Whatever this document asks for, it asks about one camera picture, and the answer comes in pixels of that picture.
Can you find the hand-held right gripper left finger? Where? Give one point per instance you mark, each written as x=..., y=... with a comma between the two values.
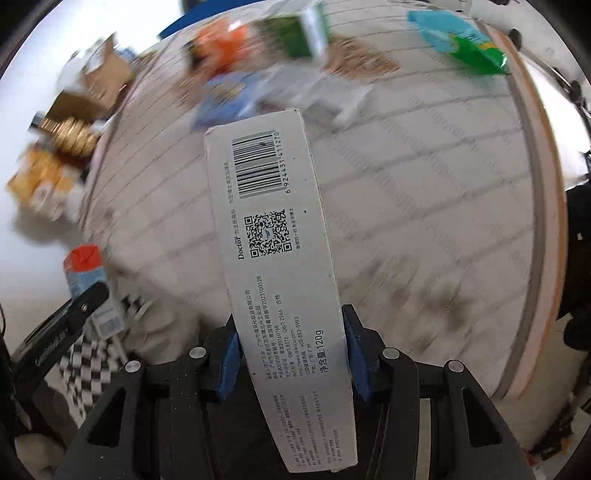
x=228, y=364

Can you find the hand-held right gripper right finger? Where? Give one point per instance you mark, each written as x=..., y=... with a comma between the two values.
x=358, y=357

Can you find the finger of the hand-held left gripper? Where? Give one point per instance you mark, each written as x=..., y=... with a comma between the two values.
x=74, y=318

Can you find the white toothpaste box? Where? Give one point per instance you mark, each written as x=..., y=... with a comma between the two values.
x=272, y=240

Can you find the small white box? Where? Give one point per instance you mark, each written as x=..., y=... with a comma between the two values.
x=107, y=318

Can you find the black and white checkered cloth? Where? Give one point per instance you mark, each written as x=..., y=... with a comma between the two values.
x=87, y=364

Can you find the yellow and orange box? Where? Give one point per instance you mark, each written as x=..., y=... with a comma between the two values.
x=41, y=182

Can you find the white gridded tablecloth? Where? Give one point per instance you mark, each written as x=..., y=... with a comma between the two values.
x=415, y=194

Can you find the gold foil packets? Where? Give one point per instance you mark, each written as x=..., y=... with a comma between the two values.
x=69, y=134

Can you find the brown cardboard box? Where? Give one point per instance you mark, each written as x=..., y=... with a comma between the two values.
x=99, y=76

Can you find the blue packet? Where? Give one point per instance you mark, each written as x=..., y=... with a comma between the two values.
x=231, y=99

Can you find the blue object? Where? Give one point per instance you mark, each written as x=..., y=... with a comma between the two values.
x=175, y=28

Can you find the orange snack packet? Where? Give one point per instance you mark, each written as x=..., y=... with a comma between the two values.
x=217, y=46

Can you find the green carton box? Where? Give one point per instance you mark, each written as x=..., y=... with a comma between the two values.
x=288, y=34

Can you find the blue and green snack bag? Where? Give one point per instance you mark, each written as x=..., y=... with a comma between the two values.
x=457, y=41

